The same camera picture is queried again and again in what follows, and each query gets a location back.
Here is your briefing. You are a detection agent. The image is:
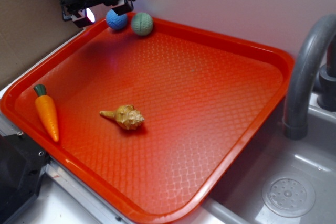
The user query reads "blue textured ball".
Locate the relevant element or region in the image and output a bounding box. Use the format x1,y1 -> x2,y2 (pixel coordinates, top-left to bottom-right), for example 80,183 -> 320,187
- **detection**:
106,9 -> 128,30

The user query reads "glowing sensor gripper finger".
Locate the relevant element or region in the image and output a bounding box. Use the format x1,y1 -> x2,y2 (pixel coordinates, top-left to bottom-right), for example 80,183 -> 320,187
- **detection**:
113,0 -> 134,16
72,8 -> 95,28

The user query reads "round sink drain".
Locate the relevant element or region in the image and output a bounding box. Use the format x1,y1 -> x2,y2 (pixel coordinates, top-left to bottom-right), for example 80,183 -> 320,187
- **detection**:
261,173 -> 316,218

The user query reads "dark faucet handle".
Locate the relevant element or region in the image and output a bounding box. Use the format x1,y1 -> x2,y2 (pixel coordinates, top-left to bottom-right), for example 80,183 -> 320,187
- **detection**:
317,37 -> 335,112

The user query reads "orange toy carrot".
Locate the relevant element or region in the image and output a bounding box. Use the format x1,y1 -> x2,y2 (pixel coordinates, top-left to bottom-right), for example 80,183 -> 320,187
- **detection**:
33,84 -> 59,143

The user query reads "red plastic tray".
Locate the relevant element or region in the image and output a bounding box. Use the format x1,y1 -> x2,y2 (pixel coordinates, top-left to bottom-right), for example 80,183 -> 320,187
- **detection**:
1,19 -> 293,223

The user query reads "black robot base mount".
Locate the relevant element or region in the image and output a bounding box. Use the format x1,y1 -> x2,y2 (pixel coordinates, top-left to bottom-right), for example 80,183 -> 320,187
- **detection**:
1,134 -> 48,223

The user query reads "green textured ball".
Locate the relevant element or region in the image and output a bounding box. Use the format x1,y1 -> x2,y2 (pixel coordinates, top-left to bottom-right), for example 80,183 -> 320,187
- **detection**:
131,13 -> 154,36

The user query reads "grey toy sink basin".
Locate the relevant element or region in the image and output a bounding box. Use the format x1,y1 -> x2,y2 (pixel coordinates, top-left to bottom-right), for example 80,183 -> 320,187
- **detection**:
204,92 -> 336,224

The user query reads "tan conch seashell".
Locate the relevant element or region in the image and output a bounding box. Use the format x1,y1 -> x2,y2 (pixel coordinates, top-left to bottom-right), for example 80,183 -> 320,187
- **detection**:
99,105 -> 145,130

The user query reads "grey toy faucet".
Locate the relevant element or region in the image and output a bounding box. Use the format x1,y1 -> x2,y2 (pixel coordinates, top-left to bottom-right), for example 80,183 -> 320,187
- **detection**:
282,14 -> 335,140

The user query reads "brown cardboard panel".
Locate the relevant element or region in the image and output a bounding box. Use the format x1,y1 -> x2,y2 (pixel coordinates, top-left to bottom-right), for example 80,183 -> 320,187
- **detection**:
1,0 -> 80,88

